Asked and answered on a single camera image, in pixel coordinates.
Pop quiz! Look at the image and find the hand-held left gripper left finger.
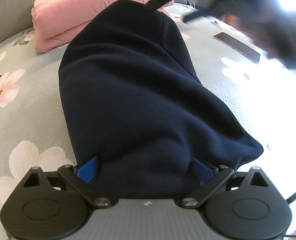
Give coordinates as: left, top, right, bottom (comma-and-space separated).
20, 155, 114, 208

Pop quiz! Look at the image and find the navy white-striped track jacket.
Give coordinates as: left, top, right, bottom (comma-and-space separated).
58, 0, 263, 200

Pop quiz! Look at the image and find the beige padded headboard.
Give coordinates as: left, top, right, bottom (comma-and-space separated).
0, 0, 71, 51

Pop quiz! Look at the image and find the folded pink blanket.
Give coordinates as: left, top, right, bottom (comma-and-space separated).
31, 0, 175, 53

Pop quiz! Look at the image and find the smartphone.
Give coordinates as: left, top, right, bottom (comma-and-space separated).
213, 32, 261, 65

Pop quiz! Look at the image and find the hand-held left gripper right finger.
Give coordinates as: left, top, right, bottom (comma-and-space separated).
179, 157, 270, 208

